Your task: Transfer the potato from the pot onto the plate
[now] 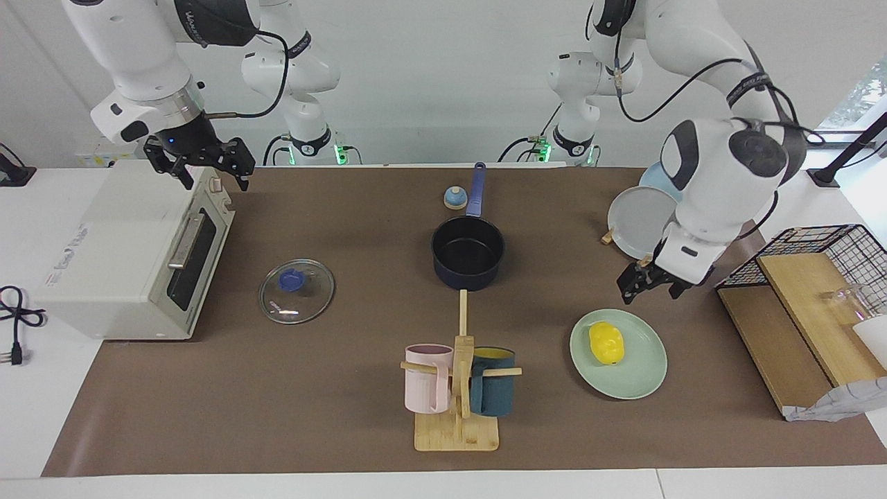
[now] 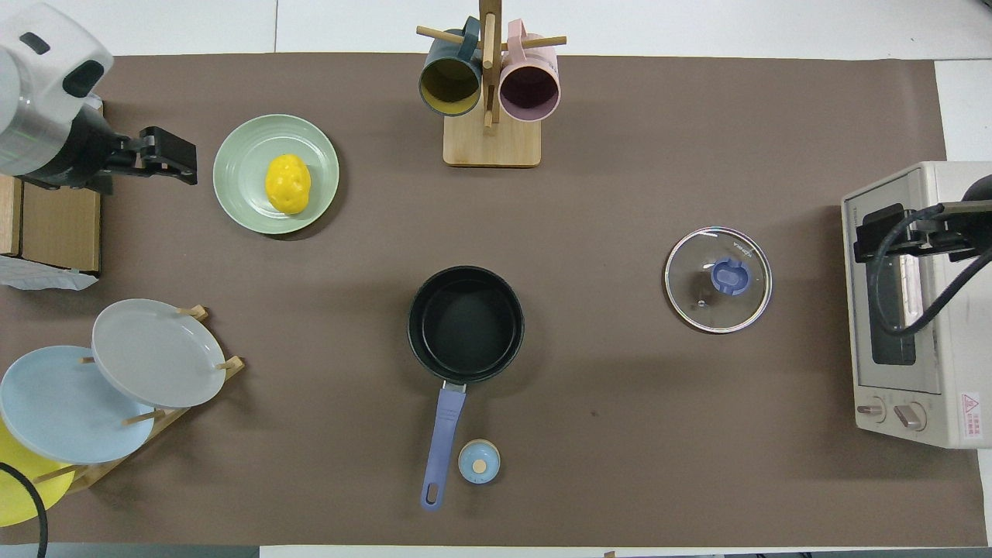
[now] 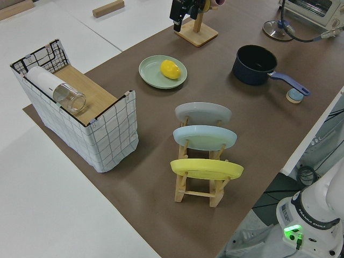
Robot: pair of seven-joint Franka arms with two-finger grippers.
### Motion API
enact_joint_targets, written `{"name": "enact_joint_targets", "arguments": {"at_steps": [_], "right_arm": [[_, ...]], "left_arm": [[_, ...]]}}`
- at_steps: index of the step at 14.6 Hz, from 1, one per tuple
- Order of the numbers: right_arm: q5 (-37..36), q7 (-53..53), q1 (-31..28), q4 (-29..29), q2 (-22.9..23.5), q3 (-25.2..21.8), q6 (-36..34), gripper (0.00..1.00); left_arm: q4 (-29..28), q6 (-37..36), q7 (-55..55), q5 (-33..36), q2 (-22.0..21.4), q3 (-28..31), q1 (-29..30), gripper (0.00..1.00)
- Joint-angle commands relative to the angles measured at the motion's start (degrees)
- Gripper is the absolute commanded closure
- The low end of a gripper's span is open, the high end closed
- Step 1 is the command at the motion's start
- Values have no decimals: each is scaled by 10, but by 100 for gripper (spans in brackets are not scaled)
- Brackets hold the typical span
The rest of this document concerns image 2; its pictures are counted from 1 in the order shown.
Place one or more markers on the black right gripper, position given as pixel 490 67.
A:
pixel 973 225

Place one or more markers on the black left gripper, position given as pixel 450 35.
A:
pixel 81 159

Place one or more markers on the yellow lemon toy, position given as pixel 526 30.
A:
pixel 287 184

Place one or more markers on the glass lid with blue knob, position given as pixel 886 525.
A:
pixel 718 279

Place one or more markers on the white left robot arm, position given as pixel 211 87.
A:
pixel 39 85

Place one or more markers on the green plate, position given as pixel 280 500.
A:
pixel 240 186

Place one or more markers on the grey plate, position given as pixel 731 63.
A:
pixel 155 353

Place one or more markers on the wooden plate rack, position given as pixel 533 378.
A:
pixel 167 415

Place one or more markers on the light blue plate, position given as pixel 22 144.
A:
pixel 62 411

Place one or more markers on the yellow plate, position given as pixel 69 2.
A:
pixel 15 496

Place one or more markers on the white toaster oven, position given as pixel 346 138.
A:
pixel 942 349

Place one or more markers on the white crinkled paper sheet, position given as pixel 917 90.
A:
pixel 43 275

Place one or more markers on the light wooden board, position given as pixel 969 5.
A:
pixel 8 217

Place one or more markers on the dark teal mug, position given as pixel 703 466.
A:
pixel 449 85

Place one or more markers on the wooden mug tree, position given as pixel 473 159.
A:
pixel 492 143

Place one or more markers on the brown table mat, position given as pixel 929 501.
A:
pixel 620 426

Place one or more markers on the pink mug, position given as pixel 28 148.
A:
pixel 529 89

